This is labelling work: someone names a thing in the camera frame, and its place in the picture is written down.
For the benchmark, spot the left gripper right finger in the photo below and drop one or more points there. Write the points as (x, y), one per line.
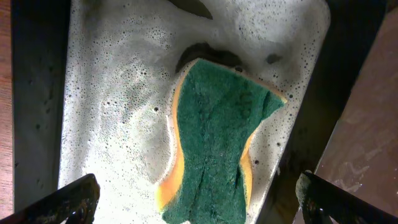
(323, 202)

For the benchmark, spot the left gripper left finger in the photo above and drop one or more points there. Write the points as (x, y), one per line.
(73, 203)

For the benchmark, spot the green and yellow sponge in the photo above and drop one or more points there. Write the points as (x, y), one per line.
(215, 113)

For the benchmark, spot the large brown serving tray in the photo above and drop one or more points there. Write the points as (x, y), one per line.
(360, 155)

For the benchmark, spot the small black soapy tray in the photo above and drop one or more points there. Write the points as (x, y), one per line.
(93, 83)

